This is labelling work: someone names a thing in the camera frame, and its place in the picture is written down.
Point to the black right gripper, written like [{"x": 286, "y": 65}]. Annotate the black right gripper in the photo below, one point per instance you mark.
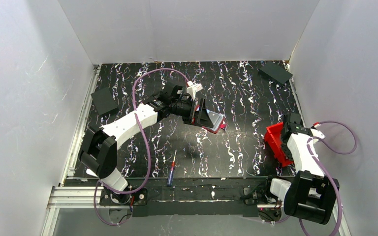
[{"x": 286, "y": 129}]

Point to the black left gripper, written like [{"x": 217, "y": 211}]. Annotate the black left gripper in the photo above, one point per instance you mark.
[{"x": 193, "y": 112}]

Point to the red leather card holder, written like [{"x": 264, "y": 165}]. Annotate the red leather card holder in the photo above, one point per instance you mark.
[{"x": 211, "y": 121}]

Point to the red plastic bin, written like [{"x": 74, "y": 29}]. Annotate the red plastic bin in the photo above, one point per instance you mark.
[{"x": 273, "y": 138}]

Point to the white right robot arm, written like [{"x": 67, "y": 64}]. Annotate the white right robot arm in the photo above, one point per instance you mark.
[{"x": 310, "y": 195}]

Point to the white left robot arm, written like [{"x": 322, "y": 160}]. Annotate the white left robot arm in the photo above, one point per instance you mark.
[{"x": 99, "y": 147}]

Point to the white card near left base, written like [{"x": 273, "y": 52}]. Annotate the white card near left base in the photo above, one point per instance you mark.
[{"x": 90, "y": 172}]

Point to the black block far right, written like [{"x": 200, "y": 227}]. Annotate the black block far right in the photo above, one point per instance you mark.
[{"x": 274, "y": 72}]

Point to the black block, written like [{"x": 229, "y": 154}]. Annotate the black block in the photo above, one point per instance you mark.
[
  {"x": 274, "y": 72},
  {"x": 103, "y": 101}
]

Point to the blue red screwdriver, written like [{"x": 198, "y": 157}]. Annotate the blue red screwdriver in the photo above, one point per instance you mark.
[{"x": 170, "y": 176}]

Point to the black block far left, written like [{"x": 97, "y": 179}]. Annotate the black block far left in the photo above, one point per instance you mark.
[{"x": 103, "y": 101}]

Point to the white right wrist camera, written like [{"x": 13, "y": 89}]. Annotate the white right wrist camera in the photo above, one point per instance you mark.
[{"x": 316, "y": 132}]

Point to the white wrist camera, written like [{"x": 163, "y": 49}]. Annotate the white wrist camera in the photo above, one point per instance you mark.
[
  {"x": 316, "y": 132},
  {"x": 192, "y": 89}
]

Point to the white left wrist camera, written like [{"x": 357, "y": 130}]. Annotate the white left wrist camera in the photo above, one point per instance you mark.
[{"x": 192, "y": 89}]

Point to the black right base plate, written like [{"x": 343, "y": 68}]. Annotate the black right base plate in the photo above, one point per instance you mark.
[{"x": 259, "y": 195}]

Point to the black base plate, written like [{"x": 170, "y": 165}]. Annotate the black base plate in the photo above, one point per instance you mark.
[
  {"x": 259, "y": 195},
  {"x": 109, "y": 198}
]

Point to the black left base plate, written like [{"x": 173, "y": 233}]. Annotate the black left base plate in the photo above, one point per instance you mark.
[{"x": 109, "y": 198}]

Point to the aluminium left side rail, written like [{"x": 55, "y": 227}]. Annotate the aluminium left side rail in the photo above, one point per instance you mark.
[{"x": 69, "y": 167}]

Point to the aluminium front rail frame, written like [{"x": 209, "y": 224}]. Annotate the aluminium front rail frame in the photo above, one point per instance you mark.
[{"x": 186, "y": 196}]

